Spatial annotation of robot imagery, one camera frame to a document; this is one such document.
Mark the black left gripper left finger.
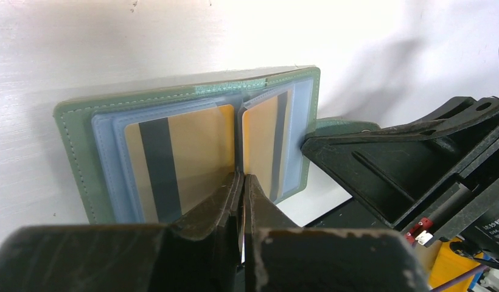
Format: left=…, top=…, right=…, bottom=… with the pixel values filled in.
left=0, top=172, right=245, bottom=291

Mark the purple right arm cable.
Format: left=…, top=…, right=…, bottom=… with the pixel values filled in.
left=428, top=263, right=490, bottom=292

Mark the yellow three-compartment bin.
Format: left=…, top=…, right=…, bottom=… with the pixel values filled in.
left=428, top=237, right=479, bottom=288

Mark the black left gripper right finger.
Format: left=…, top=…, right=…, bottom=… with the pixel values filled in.
left=243, top=175, right=428, bottom=291

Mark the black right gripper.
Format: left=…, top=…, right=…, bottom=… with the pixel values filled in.
left=301, top=96, right=499, bottom=266

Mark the green card holder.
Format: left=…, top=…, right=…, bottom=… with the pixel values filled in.
left=53, top=66, right=379, bottom=224

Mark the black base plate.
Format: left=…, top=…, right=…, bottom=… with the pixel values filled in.
left=304, top=197, right=396, bottom=231

